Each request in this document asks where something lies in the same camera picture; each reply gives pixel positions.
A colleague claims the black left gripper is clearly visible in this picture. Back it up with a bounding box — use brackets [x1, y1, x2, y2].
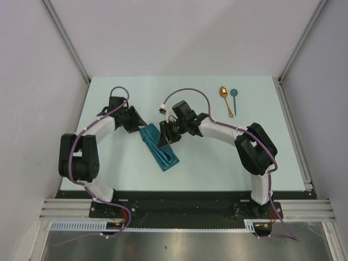
[120, 106, 146, 134]

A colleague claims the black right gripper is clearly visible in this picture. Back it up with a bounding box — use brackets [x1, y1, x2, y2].
[158, 119, 188, 148]

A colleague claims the teal satin napkin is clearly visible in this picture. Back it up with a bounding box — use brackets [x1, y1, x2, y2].
[140, 123, 179, 171]

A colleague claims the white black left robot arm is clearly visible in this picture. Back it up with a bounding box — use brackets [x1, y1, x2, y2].
[58, 96, 146, 218]

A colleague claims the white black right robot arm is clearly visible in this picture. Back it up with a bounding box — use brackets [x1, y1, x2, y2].
[157, 101, 277, 218]

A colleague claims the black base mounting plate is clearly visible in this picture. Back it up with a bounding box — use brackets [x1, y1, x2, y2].
[55, 190, 318, 236]

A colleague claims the gold metal spoon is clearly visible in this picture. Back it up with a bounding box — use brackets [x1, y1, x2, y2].
[219, 86, 234, 118]

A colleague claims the teal plastic spoon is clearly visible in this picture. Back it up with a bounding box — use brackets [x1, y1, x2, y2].
[230, 89, 238, 115]

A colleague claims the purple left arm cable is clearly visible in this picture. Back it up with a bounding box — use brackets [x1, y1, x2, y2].
[53, 86, 133, 247]

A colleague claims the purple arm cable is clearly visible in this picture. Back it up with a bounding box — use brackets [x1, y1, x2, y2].
[162, 88, 300, 242]
[53, 86, 133, 247]

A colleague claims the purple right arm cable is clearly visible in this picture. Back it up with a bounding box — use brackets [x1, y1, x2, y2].
[162, 88, 300, 242]

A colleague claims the white slotted cable duct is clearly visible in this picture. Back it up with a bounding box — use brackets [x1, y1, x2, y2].
[50, 221, 255, 233]

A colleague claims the aluminium front frame rail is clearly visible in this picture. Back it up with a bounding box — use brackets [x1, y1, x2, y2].
[39, 198, 336, 222]

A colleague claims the left aluminium corner post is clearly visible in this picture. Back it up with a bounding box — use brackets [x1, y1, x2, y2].
[40, 0, 91, 86]

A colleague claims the aluminium corner post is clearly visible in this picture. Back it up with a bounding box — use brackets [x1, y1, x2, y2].
[278, 0, 330, 84]
[40, 0, 91, 86]

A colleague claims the right aluminium side rail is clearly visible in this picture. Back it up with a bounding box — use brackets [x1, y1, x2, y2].
[273, 77, 315, 191]

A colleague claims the right aluminium corner post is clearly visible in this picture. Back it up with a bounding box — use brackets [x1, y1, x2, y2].
[278, 0, 330, 84]

